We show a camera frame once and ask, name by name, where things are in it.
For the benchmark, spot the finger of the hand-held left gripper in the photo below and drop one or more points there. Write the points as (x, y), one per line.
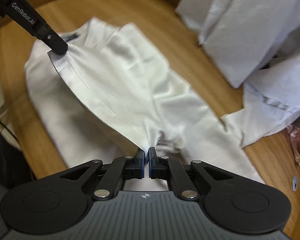
(56, 45)

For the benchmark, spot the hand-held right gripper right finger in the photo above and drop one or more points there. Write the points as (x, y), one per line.
(153, 166)

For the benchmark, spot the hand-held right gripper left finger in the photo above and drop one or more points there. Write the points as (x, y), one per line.
(140, 166)

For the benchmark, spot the cream shirt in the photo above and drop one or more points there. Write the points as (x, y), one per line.
(120, 75)

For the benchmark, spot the pale shirt with grey placket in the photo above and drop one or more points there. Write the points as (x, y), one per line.
(277, 90)

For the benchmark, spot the pink patterned scarf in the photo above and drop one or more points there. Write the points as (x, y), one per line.
(298, 140)

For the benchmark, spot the white shirt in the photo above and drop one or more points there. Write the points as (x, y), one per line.
(240, 17)

